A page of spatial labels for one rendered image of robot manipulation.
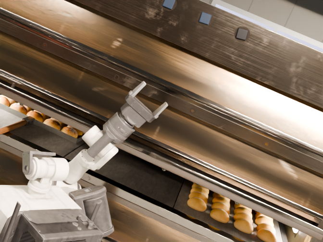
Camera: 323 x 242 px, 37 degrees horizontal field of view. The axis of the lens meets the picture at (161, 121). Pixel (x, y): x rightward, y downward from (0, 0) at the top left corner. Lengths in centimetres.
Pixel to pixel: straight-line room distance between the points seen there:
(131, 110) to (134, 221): 86
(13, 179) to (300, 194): 134
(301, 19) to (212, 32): 307
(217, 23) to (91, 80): 62
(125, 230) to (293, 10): 338
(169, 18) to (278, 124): 65
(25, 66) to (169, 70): 67
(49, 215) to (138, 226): 104
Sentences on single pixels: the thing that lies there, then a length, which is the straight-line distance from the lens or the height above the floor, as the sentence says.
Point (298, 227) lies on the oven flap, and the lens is 213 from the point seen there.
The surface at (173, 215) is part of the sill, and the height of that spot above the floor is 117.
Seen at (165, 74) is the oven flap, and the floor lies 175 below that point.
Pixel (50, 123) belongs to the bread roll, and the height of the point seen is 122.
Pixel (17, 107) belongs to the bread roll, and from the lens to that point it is 274.
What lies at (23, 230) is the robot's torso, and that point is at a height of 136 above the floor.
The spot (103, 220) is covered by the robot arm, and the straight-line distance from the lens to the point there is 155.
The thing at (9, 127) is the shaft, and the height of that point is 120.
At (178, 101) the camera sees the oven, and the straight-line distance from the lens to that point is 215.
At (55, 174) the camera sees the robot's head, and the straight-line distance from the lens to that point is 139.
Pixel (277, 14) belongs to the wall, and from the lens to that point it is 514.
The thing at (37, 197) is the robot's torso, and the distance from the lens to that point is 142.
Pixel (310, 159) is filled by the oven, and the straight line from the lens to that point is 220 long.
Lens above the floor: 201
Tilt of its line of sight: 12 degrees down
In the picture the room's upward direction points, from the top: 23 degrees clockwise
